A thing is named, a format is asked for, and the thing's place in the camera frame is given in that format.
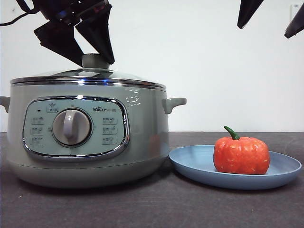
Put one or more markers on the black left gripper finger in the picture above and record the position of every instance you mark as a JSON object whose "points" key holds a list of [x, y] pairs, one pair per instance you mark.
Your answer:
{"points": [[99, 35], [59, 40]]}

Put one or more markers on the orange pumpkin with green stem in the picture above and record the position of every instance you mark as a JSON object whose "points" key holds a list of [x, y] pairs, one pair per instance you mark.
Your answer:
{"points": [[240, 154]]}

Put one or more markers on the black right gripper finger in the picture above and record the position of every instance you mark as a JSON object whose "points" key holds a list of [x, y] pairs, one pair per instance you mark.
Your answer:
{"points": [[295, 26], [249, 10]]}

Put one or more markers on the pale green electric steamer pot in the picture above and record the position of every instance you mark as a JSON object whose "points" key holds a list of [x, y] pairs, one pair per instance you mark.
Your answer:
{"points": [[90, 166]]}

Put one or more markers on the white wall socket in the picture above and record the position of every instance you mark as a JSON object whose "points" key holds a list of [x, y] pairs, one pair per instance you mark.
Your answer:
{"points": [[294, 14]]}

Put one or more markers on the glass lid with green knob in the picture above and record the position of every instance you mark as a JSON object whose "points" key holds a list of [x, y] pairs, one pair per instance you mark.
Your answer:
{"points": [[95, 62]]}

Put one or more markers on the blue round plate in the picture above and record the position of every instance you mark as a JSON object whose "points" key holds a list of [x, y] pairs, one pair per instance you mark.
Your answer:
{"points": [[190, 164]]}

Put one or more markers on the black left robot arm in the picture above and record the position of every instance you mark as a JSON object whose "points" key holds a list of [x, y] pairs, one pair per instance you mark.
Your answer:
{"points": [[69, 9]]}

